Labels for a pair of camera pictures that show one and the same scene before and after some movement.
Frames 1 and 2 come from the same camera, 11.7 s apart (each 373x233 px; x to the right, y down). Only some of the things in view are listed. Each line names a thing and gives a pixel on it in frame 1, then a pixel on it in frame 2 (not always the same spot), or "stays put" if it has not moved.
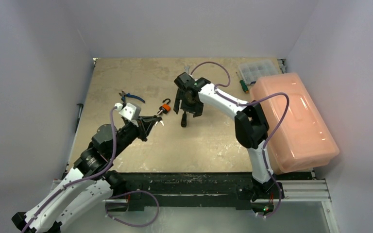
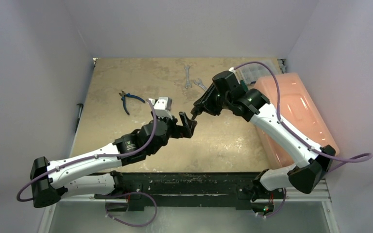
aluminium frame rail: (305, 191) stays put
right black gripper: (188, 107) to (208, 100)
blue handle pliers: (124, 95) stays put
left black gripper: (145, 124) to (178, 129)
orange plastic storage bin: (304, 142) stays put
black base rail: (202, 191) stays put
